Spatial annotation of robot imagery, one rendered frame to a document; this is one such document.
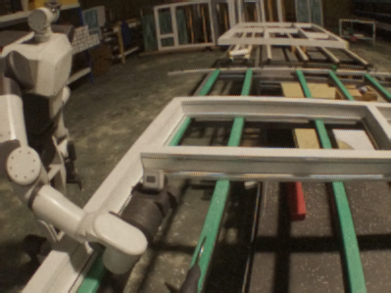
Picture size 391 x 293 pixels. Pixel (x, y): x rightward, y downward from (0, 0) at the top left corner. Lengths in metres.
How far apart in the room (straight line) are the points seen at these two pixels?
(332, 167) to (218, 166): 0.34
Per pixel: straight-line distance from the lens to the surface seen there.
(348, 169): 0.84
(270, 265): 0.94
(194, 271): 0.56
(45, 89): 0.84
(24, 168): 0.56
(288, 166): 0.80
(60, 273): 0.62
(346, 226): 0.69
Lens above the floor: 1.34
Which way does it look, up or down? 29 degrees down
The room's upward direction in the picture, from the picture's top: 8 degrees counter-clockwise
